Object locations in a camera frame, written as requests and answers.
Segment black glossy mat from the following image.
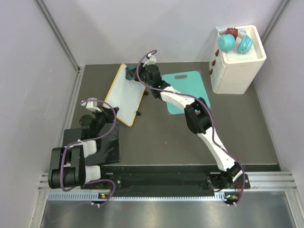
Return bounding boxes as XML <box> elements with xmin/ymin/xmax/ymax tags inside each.
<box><xmin>62</xmin><ymin>123</ymin><xmax>120</xmax><ymax>166</ymax></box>

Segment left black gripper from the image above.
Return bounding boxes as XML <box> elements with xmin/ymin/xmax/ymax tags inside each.
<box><xmin>93</xmin><ymin>105</ymin><xmax>120</xmax><ymax>135</ymax></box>

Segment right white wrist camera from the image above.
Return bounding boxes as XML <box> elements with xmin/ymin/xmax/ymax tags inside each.
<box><xmin>143</xmin><ymin>54</ymin><xmax>157</xmax><ymax>67</ymax></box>

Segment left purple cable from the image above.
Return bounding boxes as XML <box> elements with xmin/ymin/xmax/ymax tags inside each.
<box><xmin>60</xmin><ymin>99</ymin><xmax>117</xmax><ymax>205</ymax></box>

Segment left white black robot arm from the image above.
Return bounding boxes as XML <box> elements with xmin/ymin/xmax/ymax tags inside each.
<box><xmin>48</xmin><ymin>107</ymin><xmax>120</xmax><ymax>189</ymax></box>

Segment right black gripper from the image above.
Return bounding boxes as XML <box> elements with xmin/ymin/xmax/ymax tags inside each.
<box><xmin>126</xmin><ymin>64</ymin><xmax>152</xmax><ymax>89</ymax></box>

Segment teal cat ear headphones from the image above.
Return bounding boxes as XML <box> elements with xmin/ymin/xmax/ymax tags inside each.
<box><xmin>216</xmin><ymin>27</ymin><xmax>253</xmax><ymax>54</ymax></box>

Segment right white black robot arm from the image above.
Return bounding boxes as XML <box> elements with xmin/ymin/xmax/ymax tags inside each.
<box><xmin>135</xmin><ymin>63</ymin><xmax>244</xmax><ymax>188</ymax></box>

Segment white drawer cabinet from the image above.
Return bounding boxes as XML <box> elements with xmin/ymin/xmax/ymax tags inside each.
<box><xmin>209</xmin><ymin>25</ymin><xmax>266</xmax><ymax>95</ymax></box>

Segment blue heart eraser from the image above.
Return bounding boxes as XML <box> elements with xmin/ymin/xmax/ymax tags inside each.
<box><xmin>125</xmin><ymin>66</ymin><xmax>136</xmax><ymax>80</ymax></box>

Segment grey slotted cable duct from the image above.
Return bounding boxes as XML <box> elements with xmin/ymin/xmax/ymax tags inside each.
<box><xmin>47</xmin><ymin>191</ymin><xmax>228</xmax><ymax>202</ymax></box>

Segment yellow framed whiteboard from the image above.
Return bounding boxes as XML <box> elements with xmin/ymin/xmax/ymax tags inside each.
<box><xmin>105</xmin><ymin>64</ymin><xmax>145</xmax><ymax>127</ymax></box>

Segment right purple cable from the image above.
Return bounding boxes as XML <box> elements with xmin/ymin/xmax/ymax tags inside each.
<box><xmin>136</xmin><ymin>49</ymin><xmax>246</xmax><ymax>206</ymax></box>

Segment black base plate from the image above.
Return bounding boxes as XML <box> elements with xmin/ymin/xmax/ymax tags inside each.
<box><xmin>80</xmin><ymin>172</ymin><xmax>249</xmax><ymax>192</ymax></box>

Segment teal cutting board mat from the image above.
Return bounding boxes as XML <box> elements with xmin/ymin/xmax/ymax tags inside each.
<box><xmin>162</xmin><ymin>71</ymin><xmax>210</xmax><ymax>108</ymax></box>

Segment brown toy cube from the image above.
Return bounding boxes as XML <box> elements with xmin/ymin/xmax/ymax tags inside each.
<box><xmin>225</xmin><ymin>27</ymin><xmax>238</xmax><ymax>39</ymax></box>

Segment purple cable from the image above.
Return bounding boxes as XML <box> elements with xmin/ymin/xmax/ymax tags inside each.
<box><xmin>136</xmin><ymin>49</ymin><xmax>246</xmax><ymax>206</ymax></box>
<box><xmin>60</xmin><ymin>99</ymin><xmax>117</xmax><ymax>205</ymax></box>

